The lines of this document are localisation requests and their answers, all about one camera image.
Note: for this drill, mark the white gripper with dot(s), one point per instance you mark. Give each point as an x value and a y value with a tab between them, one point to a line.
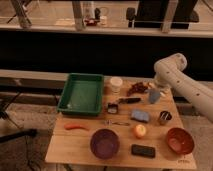
164	90

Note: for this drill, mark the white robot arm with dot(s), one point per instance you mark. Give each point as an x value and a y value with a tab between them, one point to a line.
169	73

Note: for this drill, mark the white plastic cup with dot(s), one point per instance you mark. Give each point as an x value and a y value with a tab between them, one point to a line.
116	84

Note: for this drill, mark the dark red grape bunch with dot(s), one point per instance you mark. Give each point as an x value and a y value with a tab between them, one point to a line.
138	87

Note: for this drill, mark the metal can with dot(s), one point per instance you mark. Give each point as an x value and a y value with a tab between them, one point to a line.
164	117

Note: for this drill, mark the blue sponge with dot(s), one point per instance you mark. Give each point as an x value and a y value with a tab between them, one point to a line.
140	115

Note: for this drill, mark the yellow red apple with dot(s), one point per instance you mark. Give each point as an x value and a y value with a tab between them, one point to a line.
139	131

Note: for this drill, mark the red-brown bowl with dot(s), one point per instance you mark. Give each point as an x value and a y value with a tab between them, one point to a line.
180	141

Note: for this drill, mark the small black metal clip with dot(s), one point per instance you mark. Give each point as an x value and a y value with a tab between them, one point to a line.
112	108

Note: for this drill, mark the black rectangular sponge block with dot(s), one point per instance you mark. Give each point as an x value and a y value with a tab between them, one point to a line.
144	151

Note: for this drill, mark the metal fork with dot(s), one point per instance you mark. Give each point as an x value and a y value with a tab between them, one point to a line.
108	122

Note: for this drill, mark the green plastic tray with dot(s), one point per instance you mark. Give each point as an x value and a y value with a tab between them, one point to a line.
82	95

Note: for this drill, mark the purple bowl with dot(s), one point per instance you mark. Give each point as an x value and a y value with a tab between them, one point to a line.
104	144

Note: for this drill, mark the orange carrot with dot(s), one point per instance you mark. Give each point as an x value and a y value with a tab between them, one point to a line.
74	126

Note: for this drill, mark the black handled knife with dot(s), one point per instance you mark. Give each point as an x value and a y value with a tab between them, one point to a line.
128	100

